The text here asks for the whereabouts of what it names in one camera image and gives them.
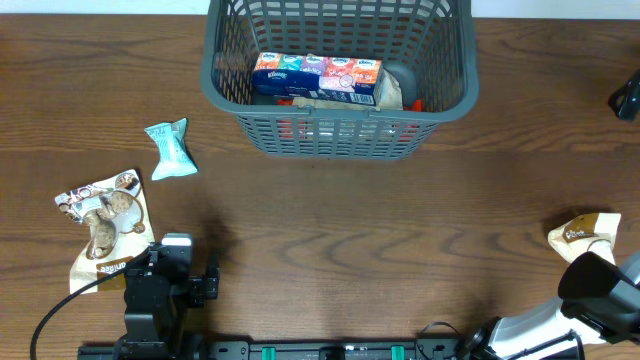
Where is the teal wipes packet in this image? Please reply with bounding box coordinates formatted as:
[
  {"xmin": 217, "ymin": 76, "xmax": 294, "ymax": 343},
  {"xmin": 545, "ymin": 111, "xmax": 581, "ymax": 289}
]
[{"xmin": 144, "ymin": 118, "xmax": 198, "ymax": 181}]

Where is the cream brown snack bag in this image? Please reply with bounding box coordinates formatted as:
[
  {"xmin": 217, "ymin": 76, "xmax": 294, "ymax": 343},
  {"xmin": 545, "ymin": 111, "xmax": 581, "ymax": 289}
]
[{"xmin": 547, "ymin": 213, "xmax": 621, "ymax": 265}]

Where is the orange brown snack bar pack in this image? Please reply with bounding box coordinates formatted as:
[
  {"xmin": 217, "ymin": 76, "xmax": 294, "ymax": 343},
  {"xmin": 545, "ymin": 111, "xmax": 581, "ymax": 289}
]
[{"xmin": 276, "ymin": 98, "xmax": 424, "ymax": 142}]

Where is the beige paper pouch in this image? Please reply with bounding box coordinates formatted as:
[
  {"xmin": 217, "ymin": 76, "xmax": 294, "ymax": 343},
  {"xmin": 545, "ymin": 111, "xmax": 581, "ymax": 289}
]
[{"xmin": 293, "ymin": 57, "xmax": 403, "ymax": 110}]

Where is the Kleenex tissue multipack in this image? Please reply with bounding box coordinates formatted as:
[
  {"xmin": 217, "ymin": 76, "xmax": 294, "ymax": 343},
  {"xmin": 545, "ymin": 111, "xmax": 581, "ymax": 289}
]
[{"xmin": 250, "ymin": 51, "xmax": 384, "ymax": 107}]

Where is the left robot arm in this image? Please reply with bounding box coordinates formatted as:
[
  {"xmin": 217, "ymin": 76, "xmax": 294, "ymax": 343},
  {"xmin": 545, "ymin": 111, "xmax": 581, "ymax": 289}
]
[{"xmin": 113, "ymin": 233, "xmax": 220, "ymax": 360}]

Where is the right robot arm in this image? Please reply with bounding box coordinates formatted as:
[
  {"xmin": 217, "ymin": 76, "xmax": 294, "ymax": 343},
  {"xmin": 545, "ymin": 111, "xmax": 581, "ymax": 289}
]
[{"xmin": 459, "ymin": 213, "xmax": 639, "ymax": 359}]

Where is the cookie snack bag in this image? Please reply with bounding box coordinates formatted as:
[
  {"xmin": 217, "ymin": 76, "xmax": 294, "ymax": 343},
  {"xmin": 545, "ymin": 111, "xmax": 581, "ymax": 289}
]
[{"xmin": 55, "ymin": 169, "xmax": 155, "ymax": 292}]

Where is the grey plastic mesh basket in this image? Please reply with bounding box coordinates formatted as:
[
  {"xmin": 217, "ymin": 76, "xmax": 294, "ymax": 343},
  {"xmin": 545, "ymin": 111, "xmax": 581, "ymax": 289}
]
[{"xmin": 201, "ymin": 0, "xmax": 479, "ymax": 159}]

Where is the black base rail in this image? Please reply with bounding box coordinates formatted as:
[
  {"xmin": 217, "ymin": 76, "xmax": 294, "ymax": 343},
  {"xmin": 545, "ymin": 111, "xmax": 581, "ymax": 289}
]
[{"xmin": 77, "ymin": 337, "xmax": 581, "ymax": 360}]

